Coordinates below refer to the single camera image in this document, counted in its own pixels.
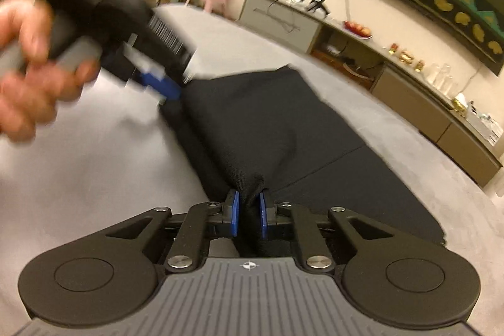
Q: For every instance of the set of clear glasses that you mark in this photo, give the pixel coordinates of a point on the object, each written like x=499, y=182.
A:
x=441, y=80

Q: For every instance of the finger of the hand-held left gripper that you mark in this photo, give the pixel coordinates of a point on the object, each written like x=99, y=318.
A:
x=161, y=84

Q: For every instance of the gold ornament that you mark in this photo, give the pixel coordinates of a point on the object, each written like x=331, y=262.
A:
x=406, y=57

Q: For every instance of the spare gripper device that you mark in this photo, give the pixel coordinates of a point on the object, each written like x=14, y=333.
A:
x=318, y=2

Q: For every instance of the person's left hand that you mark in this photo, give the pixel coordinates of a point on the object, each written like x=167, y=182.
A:
x=27, y=100

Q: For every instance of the red fruit plate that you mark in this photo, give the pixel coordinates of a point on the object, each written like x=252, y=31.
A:
x=357, y=29

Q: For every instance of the gold tissue box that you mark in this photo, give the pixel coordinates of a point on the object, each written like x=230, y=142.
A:
x=458, y=104

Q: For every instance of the white storage basket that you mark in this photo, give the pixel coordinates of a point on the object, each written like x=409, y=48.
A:
x=482, y=125

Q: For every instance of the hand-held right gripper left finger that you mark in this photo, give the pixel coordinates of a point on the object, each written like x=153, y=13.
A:
x=235, y=214

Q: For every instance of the round tin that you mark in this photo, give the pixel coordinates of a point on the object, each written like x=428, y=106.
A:
x=332, y=50

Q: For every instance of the amber glass cup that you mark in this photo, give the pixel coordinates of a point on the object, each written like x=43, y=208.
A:
x=420, y=66
x=393, y=49

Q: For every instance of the black pants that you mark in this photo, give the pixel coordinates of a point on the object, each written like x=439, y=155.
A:
x=283, y=123

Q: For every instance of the long media cabinet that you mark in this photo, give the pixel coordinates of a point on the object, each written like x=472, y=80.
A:
x=393, y=80

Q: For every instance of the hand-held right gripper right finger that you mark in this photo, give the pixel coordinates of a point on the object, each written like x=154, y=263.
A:
x=263, y=217

